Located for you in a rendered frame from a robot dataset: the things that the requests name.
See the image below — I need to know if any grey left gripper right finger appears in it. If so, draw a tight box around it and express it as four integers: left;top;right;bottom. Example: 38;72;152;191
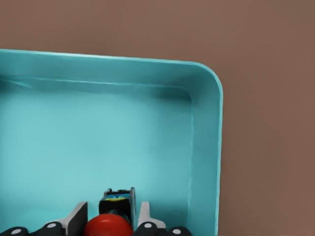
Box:
134;201;192;236

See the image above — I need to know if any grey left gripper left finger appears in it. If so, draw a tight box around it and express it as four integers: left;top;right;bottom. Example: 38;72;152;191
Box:
0;201;89;236

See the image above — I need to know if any red push button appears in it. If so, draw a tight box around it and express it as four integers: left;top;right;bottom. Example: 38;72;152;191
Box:
83;187;136;236

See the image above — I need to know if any blue storage box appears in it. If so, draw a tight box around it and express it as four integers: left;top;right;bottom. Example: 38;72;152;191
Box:
0;48;224;236

